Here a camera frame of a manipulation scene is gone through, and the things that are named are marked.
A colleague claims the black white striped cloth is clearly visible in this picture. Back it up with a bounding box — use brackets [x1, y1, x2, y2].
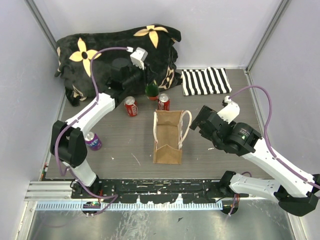
[181, 67, 232, 96]

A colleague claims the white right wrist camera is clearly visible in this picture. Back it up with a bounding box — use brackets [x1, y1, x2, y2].
[217, 95, 240, 124]

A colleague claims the red cola can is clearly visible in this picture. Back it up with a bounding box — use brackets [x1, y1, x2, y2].
[157, 93, 170, 111]
[124, 96, 138, 117]

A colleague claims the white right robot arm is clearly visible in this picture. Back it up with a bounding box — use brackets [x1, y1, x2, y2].
[189, 102, 320, 217]

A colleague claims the purple Fanta can left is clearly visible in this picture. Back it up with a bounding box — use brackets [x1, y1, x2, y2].
[84, 131, 102, 151]

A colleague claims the black floral plush blanket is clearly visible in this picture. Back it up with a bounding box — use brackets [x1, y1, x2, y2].
[55, 24, 182, 107]

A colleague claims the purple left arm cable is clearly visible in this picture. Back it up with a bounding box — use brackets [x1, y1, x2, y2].
[55, 46, 133, 176]

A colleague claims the watermelon print canvas bag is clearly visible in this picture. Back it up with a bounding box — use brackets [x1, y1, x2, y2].
[152, 110, 193, 165]

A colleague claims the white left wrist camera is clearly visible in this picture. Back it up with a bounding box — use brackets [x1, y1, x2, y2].
[130, 47, 148, 70]

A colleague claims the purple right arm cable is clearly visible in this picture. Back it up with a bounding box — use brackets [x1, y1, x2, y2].
[228, 85, 273, 146]

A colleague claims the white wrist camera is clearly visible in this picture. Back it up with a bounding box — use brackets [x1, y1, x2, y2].
[217, 95, 240, 124]
[130, 47, 148, 70]

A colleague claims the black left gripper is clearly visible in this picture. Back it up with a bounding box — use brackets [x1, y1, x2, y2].
[123, 61, 159, 90]

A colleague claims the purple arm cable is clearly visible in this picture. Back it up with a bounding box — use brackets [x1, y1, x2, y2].
[228, 85, 273, 146]
[55, 46, 133, 176]

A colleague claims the white slotted cable duct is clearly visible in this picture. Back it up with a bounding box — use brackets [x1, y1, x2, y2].
[35, 200, 223, 211]

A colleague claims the green glass bottle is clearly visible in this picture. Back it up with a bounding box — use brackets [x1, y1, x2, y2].
[145, 80, 160, 101]

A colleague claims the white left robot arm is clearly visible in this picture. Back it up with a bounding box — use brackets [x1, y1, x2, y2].
[50, 63, 153, 198]

